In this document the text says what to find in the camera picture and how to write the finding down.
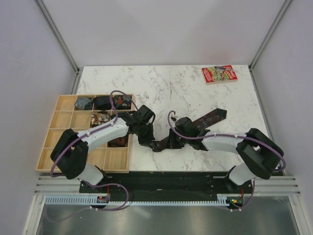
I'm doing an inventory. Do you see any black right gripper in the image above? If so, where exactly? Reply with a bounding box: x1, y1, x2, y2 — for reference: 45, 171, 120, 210
164, 127, 190, 149

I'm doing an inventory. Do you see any brown floral necktie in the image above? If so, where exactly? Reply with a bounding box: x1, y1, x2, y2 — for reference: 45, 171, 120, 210
151, 108, 227, 152

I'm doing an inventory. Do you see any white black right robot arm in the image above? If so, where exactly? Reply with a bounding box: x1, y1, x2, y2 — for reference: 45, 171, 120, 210
168, 116, 286, 193

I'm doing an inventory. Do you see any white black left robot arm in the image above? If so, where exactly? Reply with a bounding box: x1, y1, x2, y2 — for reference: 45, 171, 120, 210
50, 105, 156, 192

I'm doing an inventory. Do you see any red brown rolled tie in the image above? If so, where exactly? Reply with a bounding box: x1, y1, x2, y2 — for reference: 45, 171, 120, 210
107, 136, 128, 147

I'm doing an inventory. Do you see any dark multicolour rolled tie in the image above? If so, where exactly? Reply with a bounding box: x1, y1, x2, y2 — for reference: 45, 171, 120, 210
113, 94, 132, 110

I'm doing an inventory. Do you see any beige patterned rolled tie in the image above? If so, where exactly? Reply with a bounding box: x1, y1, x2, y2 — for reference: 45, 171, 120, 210
90, 111, 110, 127

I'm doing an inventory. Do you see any black rolled tie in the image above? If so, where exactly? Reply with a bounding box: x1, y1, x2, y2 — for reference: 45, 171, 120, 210
93, 95, 112, 111

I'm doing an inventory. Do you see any wooden compartment tray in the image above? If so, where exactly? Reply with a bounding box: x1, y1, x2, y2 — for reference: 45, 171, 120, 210
36, 94, 133, 173

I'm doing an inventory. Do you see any grey rolled tie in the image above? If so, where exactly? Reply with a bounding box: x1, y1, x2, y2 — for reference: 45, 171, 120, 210
74, 97, 93, 110

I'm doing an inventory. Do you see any red paperback book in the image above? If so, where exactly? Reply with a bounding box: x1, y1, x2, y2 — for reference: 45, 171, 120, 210
201, 65, 238, 85

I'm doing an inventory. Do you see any white slotted cable duct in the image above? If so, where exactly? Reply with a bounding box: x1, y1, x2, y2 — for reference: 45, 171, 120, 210
45, 195, 229, 206

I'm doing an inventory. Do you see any aluminium frame rail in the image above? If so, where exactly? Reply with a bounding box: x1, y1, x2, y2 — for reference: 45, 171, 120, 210
34, 176, 300, 196

